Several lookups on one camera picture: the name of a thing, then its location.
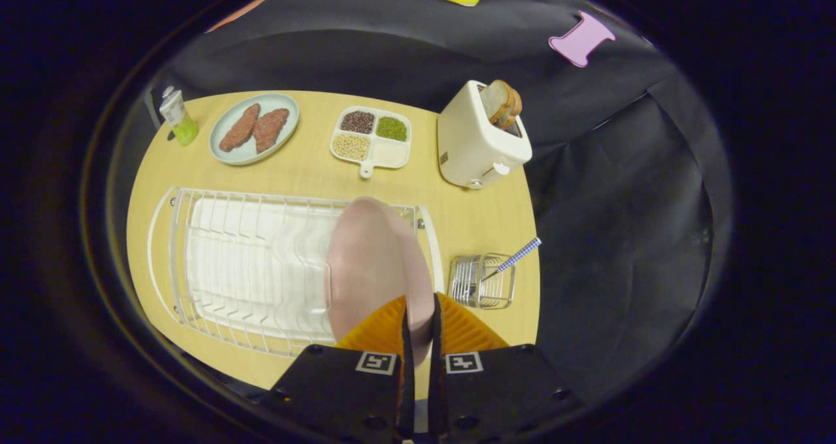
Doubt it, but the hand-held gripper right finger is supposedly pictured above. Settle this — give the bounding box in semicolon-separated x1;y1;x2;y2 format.
428;292;585;441

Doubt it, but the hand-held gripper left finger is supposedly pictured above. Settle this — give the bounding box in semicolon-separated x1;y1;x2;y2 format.
258;294;415;444

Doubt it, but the metal wire basket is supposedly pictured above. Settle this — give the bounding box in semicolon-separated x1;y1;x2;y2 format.
448;253;516;310

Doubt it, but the pink plate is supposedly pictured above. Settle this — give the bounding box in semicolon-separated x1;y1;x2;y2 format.
325;197;436;366

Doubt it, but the blue checked handle spoon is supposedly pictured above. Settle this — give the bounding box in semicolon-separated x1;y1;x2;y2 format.
467;237;542;298

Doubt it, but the white wire dish rack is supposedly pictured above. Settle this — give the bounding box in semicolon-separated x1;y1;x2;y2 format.
148;186;445;357

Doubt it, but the pale green plate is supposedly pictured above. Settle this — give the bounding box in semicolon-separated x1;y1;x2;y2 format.
209;93;300;166

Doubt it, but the white divided tray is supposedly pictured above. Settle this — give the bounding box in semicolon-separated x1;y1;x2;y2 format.
330;106;412;179

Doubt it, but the pile of yellow beans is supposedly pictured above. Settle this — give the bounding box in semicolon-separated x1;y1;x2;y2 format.
332;133;370;161

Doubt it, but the white toaster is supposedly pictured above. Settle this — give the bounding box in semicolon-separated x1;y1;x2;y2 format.
437;80;533;190

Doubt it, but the pile of green beans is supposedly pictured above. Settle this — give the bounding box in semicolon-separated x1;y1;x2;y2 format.
376;116;408;142

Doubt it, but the pile of dark beans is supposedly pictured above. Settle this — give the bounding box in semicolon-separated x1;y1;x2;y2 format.
340;110;376;135

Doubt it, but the brown meat patty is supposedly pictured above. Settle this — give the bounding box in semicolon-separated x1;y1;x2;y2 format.
253;108;290;154
219;103;261;153

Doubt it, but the toasted bread slice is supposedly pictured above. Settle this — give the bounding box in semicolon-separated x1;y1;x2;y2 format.
502;88;523;130
480;80;514;122

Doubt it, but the green liquid bottle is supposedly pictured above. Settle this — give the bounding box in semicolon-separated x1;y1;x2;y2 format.
159;86;199;147

